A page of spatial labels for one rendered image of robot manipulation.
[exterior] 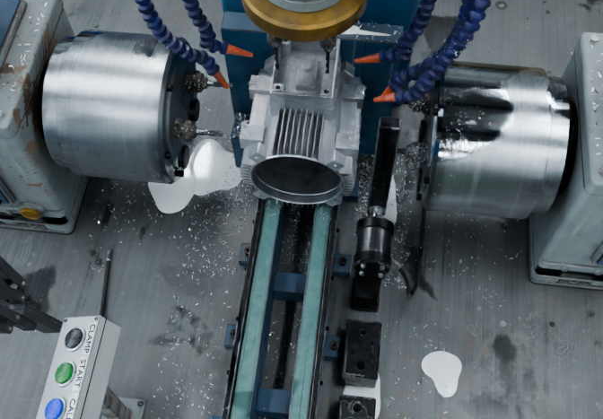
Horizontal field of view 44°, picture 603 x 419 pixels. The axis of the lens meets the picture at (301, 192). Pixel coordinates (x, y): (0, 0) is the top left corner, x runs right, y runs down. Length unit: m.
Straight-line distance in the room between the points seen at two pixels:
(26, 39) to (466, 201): 0.75
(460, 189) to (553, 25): 0.71
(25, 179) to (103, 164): 0.16
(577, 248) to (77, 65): 0.87
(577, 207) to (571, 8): 0.73
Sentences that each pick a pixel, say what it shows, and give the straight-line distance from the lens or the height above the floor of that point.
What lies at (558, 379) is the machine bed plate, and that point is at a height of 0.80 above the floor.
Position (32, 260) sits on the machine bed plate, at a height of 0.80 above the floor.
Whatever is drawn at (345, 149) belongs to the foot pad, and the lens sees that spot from 1.20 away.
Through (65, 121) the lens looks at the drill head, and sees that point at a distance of 1.24.
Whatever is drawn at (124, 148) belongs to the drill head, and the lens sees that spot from 1.22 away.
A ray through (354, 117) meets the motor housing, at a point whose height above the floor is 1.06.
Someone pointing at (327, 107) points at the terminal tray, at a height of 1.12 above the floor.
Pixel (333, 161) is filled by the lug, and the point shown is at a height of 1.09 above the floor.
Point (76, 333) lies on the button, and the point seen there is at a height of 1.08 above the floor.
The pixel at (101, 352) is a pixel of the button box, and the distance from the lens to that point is 1.11.
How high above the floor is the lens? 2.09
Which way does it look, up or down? 61 degrees down
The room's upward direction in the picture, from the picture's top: 2 degrees counter-clockwise
